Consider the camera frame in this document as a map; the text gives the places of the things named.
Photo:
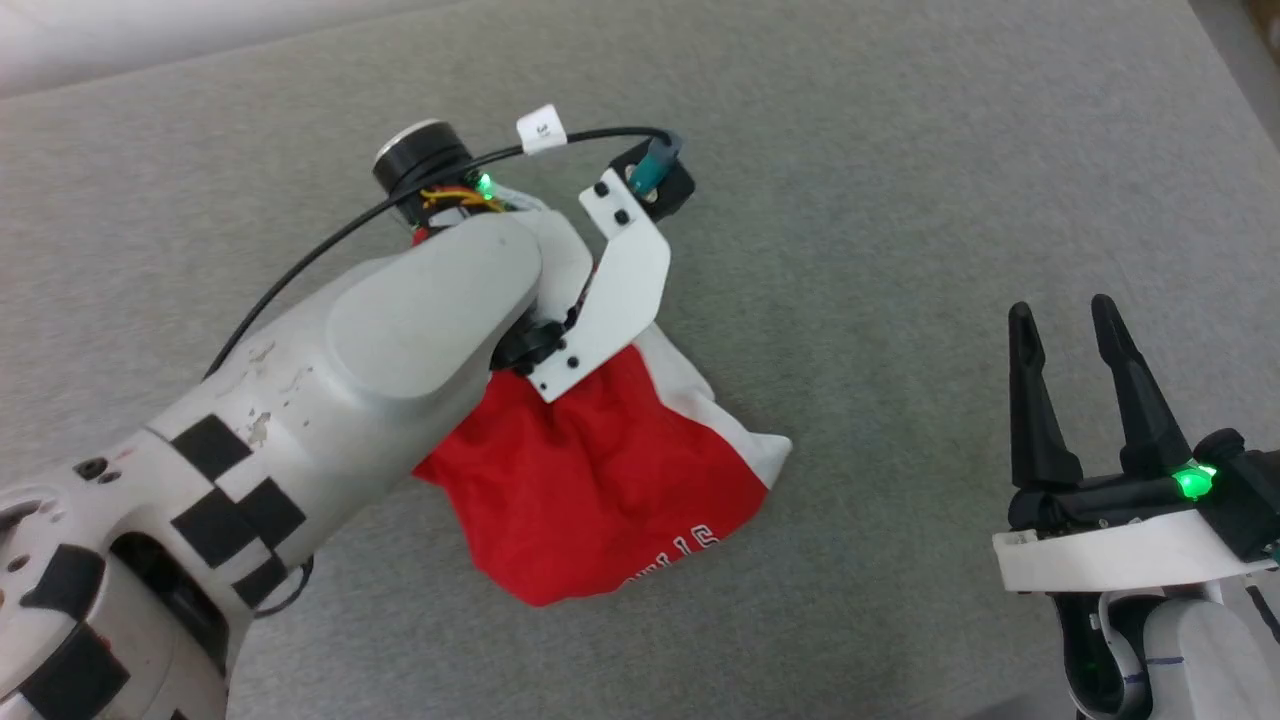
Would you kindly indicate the wrist black motor cap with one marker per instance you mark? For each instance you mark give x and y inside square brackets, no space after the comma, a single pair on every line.
[1245,500]
[420,160]

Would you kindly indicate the left wrist black motor cap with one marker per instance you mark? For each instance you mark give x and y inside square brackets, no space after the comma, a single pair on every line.
[420,160]

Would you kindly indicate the red white Bulls basketball shorts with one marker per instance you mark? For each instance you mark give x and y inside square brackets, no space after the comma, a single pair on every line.
[600,480]

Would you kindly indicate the right wrist black motor cap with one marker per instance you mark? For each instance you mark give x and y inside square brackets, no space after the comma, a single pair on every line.
[1245,500]

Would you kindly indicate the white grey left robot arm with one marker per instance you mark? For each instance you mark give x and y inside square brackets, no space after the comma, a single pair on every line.
[350,350]

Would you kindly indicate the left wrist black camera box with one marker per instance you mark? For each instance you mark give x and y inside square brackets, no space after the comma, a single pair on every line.
[672,190]

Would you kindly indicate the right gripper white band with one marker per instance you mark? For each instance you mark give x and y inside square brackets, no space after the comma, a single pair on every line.
[1100,555]

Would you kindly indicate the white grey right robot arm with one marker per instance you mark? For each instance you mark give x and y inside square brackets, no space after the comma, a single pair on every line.
[1190,650]

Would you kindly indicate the grey fabric sofa seat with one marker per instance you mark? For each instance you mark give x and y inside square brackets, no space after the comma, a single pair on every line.
[850,150]

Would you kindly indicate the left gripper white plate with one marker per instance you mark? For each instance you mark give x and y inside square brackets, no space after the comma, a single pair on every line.
[625,290]

